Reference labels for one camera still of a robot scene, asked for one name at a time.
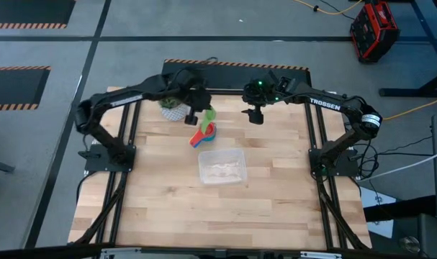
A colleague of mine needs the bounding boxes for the black diagonal frame brace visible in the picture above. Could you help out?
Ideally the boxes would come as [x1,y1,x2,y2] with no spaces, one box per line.
[317,178,372,251]
[68,171,127,245]

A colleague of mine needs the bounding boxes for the potted plant, white patterned pot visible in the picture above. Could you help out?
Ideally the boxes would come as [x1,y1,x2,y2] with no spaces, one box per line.
[158,95,192,122]

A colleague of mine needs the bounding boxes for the white cable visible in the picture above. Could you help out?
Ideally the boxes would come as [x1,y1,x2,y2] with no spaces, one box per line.
[358,147,437,183]

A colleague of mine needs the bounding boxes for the clear plastic basket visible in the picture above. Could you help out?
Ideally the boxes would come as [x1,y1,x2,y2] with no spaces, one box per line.
[197,148,248,186]

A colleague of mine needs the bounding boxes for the yellow floor cable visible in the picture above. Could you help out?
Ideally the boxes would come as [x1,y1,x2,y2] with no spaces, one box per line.
[382,94,437,122]
[293,0,363,17]

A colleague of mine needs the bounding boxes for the green measuring cup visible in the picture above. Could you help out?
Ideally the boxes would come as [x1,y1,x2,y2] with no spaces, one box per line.
[199,106,217,133]

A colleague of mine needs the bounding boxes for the colourful measuring cups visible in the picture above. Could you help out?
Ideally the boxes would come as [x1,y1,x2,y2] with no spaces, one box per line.
[188,122,217,147]

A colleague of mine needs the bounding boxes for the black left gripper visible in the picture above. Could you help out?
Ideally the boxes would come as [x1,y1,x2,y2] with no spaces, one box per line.
[184,84,214,126]

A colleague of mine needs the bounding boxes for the black cable bundle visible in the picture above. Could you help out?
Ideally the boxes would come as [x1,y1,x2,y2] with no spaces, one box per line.
[347,135,437,181]

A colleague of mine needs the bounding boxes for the black hazard-striped floor mat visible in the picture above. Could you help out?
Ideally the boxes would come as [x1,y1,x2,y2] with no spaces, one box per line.
[162,58,311,91]
[0,0,77,29]
[0,65,52,112]

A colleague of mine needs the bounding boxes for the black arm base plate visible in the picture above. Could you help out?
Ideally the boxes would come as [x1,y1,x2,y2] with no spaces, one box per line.
[308,147,359,178]
[78,143,137,173]

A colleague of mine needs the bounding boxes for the red and black toolbox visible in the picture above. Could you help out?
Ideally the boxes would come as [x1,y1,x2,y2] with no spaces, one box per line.
[349,1,401,63]

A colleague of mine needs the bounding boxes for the black table leg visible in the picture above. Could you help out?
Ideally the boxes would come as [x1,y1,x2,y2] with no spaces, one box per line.
[379,0,437,98]

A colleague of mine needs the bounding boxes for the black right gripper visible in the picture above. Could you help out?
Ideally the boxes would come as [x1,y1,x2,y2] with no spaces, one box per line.
[241,77,276,125]

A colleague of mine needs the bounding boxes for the black aluminium frame rail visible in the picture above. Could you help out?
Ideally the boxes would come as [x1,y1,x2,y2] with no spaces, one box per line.
[108,100,143,245]
[304,102,340,249]
[68,245,372,259]

